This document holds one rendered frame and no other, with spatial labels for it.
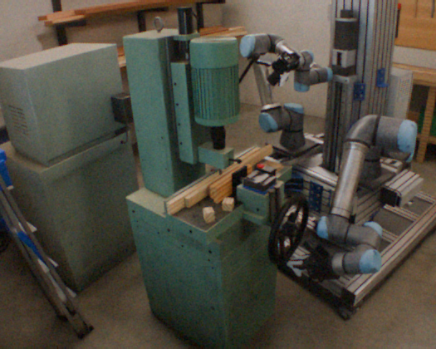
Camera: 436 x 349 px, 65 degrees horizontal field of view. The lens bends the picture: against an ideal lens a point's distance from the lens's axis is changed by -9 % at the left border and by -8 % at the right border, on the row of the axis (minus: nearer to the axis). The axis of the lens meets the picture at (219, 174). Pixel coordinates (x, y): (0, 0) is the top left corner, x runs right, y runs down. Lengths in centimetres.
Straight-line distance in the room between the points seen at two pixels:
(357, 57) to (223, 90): 84
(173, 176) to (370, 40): 112
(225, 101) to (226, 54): 17
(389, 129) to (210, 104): 64
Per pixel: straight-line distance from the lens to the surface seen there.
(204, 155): 154
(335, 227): 131
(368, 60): 193
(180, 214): 143
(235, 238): 151
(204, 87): 135
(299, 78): 178
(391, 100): 219
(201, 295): 174
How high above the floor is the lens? 170
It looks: 29 degrees down
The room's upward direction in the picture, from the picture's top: 3 degrees counter-clockwise
